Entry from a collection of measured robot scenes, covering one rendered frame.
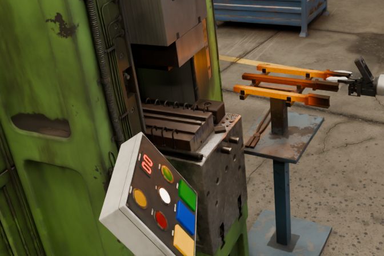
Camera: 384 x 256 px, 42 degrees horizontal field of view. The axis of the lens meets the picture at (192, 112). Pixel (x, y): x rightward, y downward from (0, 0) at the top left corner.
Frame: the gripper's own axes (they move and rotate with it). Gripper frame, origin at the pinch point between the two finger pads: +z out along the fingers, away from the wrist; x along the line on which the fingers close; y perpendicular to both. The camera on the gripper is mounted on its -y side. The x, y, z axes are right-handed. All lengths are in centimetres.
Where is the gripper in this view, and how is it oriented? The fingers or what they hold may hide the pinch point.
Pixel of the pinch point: (331, 74)
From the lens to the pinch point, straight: 227.2
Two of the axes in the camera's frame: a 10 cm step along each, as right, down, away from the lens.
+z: -8.6, -1.5, 4.9
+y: 1.2, 8.8, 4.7
